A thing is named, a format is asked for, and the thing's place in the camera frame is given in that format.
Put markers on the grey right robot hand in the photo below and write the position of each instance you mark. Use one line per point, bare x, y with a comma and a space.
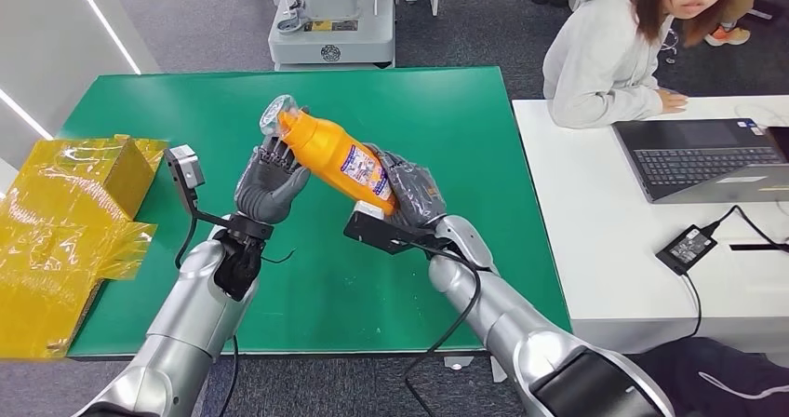
416, 192

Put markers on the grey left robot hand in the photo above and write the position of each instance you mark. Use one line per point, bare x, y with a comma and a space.
268, 186

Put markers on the orange detergent bottle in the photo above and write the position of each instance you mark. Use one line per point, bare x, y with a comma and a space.
327, 149

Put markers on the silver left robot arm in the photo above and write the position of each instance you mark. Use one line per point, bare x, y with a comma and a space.
185, 322

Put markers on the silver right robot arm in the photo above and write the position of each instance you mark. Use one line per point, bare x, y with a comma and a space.
518, 328

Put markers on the green table mat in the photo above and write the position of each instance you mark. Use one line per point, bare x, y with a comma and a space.
370, 87

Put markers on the white machine base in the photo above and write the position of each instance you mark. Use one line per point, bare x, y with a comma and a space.
345, 44

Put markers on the white desk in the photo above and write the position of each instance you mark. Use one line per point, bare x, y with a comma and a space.
585, 217

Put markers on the yellow taped cardboard box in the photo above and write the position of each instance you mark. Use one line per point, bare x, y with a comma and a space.
55, 217

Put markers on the person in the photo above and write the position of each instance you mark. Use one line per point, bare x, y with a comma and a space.
598, 63
730, 35

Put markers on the person's hand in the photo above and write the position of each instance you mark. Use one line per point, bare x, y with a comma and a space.
672, 101

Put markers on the dark grey laptop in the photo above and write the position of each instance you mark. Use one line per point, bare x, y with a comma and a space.
690, 161

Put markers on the black power adapter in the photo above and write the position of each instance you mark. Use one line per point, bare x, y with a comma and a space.
687, 249

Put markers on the black strip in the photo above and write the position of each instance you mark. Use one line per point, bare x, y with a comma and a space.
758, 246

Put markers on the person's leg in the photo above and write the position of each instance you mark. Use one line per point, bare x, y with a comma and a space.
727, 377

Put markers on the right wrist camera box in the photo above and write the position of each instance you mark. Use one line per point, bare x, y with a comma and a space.
376, 232

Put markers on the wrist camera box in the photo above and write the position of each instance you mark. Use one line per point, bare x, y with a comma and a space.
184, 167
376, 232

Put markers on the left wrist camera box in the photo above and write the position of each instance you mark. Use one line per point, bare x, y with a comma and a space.
184, 167

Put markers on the white table bracket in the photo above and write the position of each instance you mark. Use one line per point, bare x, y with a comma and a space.
459, 362
498, 370

